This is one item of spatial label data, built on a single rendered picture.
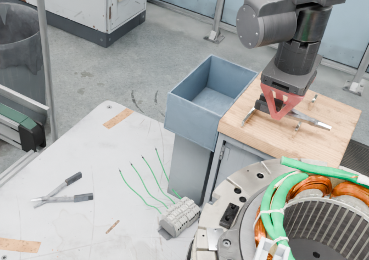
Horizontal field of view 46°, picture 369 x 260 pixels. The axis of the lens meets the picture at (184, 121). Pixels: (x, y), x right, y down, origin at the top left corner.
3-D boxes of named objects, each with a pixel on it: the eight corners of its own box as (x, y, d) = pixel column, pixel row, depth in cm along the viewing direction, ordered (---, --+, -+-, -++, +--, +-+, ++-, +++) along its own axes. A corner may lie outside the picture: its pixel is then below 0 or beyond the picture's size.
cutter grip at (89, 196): (93, 197, 93) (93, 192, 92) (93, 199, 92) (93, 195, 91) (73, 199, 91) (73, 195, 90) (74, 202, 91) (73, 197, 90)
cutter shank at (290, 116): (276, 114, 70) (277, 112, 70) (277, 112, 71) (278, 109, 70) (313, 125, 69) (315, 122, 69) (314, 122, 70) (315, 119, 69)
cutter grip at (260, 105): (253, 108, 72) (255, 101, 71) (255, 106, 73) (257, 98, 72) (275, 117, 71) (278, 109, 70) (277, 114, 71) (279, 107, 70)
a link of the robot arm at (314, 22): (345, 0, 57) (318, -19, 60) (302, 7, 54) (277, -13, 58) (329, 45, 61) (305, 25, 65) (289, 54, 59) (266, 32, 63)
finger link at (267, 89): (251, 118, 70) (262, 71, 64) (267, 95, 75) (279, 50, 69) (290, 134, 68) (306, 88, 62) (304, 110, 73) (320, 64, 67)
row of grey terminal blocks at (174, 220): (169, 243, 86) (172, 231, 83) (153, 228, 88) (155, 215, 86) (203, 216, 92) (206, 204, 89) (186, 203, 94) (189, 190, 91)
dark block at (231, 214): (238, 210, 54) (240, 204, 53) (229, 230, 52) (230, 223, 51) (228, 205, 55) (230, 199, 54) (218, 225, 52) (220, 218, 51)
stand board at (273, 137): (216, 131, 74) (218, 120, 72) (258, 80, 87) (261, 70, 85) (330, 184, 67) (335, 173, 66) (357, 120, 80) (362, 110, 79)
